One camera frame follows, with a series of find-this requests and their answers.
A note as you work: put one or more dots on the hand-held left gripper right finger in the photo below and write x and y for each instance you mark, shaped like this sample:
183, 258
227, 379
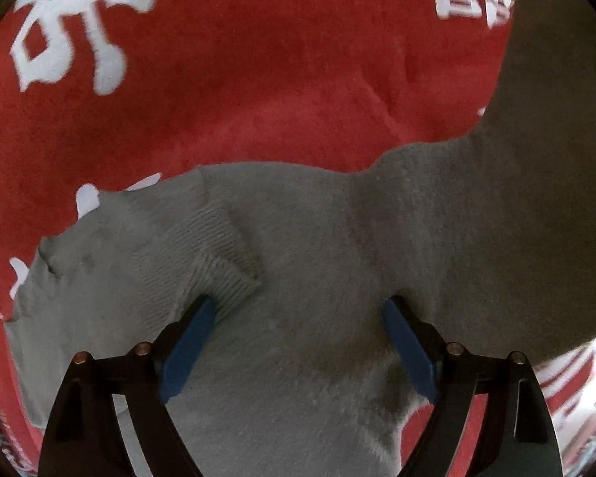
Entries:
410, 345

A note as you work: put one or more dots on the red blanket with white print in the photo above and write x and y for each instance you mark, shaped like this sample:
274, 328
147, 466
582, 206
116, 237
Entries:
228, 84

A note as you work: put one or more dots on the grey knit sweater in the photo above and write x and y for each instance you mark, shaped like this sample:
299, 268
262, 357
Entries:
328, 258

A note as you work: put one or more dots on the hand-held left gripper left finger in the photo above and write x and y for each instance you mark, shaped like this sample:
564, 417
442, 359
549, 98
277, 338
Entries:
188, 345

